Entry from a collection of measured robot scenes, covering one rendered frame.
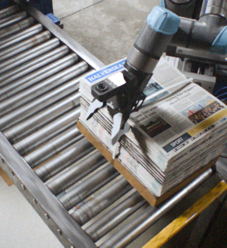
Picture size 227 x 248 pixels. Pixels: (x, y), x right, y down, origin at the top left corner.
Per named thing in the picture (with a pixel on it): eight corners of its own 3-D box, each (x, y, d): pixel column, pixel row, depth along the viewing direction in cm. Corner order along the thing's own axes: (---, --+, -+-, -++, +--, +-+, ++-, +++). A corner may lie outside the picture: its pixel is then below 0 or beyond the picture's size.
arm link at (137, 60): (148, 58, 92) (125, 41, 96) (139, 74, 94) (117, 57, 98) (165, 61, 98) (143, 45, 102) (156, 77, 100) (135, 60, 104)
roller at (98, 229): (192, 161, 135) (202, 162, 131) (84, 244, 114) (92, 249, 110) (187, 148, 134) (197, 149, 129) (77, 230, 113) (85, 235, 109)
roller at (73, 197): (166, 138, 141) (174, 138, 137) (59, 213, 121) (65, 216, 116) (160, 126, 140) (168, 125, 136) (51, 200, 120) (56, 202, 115)
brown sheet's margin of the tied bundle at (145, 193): (216, 163, 127) (220, 155, 124) (154, 208, 112) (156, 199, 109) (181, 133, 135) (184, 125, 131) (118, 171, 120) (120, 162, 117)
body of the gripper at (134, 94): (137, 114, 105) (159, 76, 101) (117, 115, 99) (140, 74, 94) (119, 98, 109) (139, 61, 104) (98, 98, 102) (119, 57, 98)
